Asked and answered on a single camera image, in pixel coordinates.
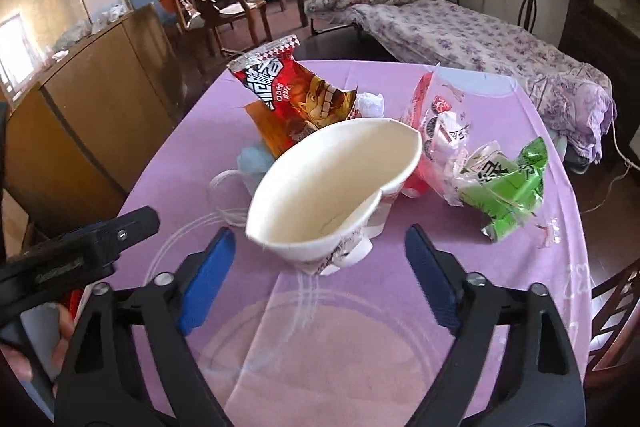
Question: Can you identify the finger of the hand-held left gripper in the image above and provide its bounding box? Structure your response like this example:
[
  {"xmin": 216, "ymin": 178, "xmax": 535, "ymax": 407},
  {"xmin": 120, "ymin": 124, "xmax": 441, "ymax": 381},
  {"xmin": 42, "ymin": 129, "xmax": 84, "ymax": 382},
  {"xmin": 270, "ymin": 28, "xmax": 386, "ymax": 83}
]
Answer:
[{"xmin": 90, "ymin": 206, "xmax": 161, "ymax": 275}]

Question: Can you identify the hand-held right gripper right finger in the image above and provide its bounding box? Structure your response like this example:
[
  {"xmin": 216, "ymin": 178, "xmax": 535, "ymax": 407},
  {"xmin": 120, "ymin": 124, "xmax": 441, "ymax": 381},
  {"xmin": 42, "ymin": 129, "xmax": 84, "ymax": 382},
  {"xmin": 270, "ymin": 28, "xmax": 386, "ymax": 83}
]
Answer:
[{"xmin": 404, "ymin": 223, "xmax": 587, "ymax": 427}]

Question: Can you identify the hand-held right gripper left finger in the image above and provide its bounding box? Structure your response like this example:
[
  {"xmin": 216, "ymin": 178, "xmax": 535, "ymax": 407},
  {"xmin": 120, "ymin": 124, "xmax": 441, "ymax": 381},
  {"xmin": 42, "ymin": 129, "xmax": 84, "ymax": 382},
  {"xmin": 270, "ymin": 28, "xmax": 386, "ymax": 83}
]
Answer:
[{"xmin": 54, "ymin": 227, "xmax": 237, "ymax": 427}]

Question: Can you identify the light blue face mask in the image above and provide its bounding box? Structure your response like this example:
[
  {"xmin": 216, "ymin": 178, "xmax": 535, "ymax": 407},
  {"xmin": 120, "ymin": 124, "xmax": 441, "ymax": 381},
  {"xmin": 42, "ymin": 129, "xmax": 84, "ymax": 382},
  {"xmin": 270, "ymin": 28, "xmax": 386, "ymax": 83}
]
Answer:
[{"xmin": 209, "ymin": 146, "xmax": 276, "ymax": 228}]

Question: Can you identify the crushed white paper bowl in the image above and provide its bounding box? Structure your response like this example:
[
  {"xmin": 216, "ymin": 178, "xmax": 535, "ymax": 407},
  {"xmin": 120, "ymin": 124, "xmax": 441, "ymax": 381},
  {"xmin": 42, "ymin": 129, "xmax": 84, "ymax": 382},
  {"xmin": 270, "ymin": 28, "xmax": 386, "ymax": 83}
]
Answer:
[{"xmin": 246, "ymin": 117, "xmax": 422, "ymax": 277}]

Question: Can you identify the orange wrapper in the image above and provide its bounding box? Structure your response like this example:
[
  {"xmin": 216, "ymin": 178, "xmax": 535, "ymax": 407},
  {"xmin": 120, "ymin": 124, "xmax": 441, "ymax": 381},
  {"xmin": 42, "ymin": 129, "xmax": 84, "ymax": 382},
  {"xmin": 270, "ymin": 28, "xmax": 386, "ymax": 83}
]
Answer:
[{"xmin": 244, "ymin": 101, "xmax": 301, "ymax": 159}]

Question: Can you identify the red snack packet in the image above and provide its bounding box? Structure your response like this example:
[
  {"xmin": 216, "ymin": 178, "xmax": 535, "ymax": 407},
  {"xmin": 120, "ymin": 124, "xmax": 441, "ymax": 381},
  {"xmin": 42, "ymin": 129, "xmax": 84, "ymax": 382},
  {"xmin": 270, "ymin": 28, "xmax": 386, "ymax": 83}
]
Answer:
[{"xmin": 226, "ymin": 35, "xmax": 358, "ymax": 142}]

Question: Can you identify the person's left hand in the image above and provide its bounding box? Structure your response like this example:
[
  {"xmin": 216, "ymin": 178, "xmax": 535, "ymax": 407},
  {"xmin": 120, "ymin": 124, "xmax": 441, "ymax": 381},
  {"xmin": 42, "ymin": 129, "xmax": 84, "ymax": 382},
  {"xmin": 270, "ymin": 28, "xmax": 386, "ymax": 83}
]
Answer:
[{"xmin": 0, "ymin": 304, "xmax": 76, "ymax": 400}]

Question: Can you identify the purple tablecloth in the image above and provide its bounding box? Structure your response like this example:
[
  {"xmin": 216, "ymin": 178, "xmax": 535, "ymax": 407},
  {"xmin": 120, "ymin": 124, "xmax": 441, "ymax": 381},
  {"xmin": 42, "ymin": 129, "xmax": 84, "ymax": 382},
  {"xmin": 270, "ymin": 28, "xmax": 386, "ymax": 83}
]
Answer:
[{"xmin": 115, "ymin": 59, "xmax": 593, "ymax": 427}]

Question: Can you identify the green snack packet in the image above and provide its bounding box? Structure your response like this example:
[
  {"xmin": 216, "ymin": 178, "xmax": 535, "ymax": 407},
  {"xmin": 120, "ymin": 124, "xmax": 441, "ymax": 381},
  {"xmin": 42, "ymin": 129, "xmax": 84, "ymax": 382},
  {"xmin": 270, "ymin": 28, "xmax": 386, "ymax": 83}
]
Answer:
[{"xmin": 452, "ymin": 137, "xmax": 551, "ymax": 244}]

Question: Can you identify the wooden cabinet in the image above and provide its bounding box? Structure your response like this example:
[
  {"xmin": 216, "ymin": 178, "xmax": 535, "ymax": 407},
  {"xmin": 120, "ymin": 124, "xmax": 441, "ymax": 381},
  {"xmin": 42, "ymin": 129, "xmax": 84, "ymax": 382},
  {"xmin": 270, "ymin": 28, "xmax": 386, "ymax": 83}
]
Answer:
[{"xmin": 0, "ymin": 2, "xmax": 201, "ymax": 253}]

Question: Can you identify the red and clear plastic packet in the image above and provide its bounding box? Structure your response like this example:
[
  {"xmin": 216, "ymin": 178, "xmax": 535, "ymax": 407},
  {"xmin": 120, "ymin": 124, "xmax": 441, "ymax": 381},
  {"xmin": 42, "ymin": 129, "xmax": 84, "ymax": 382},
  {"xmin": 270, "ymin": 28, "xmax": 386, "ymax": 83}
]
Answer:
[{"xmin": 400, "ymin": 64, "xmax": 476, "ymax": 208}]

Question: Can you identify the dark wooden chair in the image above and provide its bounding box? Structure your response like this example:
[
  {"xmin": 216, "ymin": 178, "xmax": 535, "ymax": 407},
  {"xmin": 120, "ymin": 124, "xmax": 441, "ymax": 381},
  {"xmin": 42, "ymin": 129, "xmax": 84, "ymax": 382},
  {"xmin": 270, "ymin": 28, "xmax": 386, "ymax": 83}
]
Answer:
[{"xmin": 582, "ymin": 257, "xmax": 640, "ymax": 393}]

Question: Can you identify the crumpled white tissue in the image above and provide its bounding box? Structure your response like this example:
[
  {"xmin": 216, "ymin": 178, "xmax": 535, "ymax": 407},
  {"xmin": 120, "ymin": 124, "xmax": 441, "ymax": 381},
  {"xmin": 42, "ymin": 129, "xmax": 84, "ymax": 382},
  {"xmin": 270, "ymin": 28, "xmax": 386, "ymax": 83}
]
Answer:
[{"xmin": 356, "ymin": 92, "xmax": 386, "ymax": 120}]

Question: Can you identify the blue chair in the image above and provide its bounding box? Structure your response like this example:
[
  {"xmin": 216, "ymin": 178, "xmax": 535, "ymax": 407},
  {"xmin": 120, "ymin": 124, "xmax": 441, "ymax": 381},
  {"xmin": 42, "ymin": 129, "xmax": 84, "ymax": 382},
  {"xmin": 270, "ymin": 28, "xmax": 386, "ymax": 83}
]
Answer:
[{"xmin": 129, "ymin": 0, "xmax": 171, "ymax": 32}]

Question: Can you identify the carved wooden armchair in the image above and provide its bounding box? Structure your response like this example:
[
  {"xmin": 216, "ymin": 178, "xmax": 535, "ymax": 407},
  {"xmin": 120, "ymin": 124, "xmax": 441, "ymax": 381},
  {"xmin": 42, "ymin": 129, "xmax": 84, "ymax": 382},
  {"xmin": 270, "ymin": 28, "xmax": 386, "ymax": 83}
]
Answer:
[{"xmin": 170, "ymin": 0, "xmax": 271, "ymax": 58}]

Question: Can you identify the bed with floral sheet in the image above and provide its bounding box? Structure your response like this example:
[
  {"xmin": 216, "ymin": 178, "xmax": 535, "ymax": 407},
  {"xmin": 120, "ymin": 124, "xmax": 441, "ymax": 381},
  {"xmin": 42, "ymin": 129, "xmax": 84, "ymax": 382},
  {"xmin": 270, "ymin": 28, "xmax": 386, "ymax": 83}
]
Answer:
[{"xmin": 350, "ymin": 0, "xmax": 618, "ymax": 162}]

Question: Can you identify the black coat stand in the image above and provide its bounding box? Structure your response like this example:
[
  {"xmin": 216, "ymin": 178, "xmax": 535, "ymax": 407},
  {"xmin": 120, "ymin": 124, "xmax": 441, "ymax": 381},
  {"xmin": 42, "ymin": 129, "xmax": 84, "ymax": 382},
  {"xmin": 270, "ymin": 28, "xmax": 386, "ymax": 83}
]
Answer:
[{"xmin": 517, "ymin": 0, "xmax": 541, "ymax": 38}]

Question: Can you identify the white cable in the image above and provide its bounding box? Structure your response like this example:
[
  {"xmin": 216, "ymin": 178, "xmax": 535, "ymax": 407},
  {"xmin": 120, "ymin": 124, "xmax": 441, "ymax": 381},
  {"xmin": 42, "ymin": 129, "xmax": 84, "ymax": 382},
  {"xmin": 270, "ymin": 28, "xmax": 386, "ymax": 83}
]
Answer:
[{"xmin": 582, "ymin": 107, "xmax": 640, "ymax": 212}]

